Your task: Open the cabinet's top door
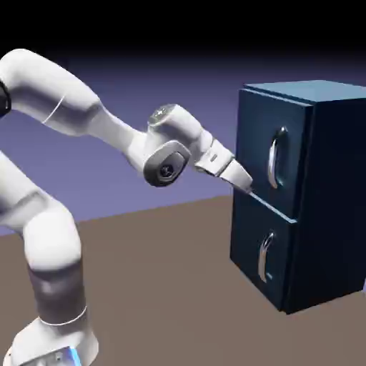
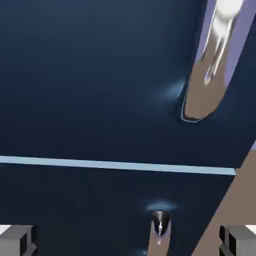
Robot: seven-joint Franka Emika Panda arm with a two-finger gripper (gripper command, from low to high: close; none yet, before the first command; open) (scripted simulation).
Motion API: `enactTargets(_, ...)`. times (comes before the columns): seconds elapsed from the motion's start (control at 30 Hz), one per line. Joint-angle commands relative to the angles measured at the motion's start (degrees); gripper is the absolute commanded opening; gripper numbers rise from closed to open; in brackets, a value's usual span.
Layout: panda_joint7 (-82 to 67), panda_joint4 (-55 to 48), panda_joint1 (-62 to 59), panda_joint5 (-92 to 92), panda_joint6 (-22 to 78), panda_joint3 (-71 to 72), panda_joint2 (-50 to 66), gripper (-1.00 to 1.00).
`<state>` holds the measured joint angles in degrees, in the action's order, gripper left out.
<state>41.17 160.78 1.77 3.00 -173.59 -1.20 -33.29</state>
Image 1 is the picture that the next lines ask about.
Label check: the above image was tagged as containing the long curved silver handle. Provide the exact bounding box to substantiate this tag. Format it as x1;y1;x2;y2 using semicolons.
267;126;289;190

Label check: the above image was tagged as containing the dark blue door with short handle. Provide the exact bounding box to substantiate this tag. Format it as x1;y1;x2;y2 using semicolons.
229;190;298;312

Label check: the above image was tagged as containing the dark blue cabinet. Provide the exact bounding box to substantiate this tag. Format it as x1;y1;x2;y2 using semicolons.
229;79;366;315

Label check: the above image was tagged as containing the dark blue door with long handle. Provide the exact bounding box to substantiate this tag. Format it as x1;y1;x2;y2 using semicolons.
233;88;315;223

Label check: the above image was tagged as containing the short curved silver handle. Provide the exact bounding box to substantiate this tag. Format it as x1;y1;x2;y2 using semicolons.
257;232;275;284

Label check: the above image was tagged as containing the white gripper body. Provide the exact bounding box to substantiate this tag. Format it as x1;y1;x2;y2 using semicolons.
219;159;254;191

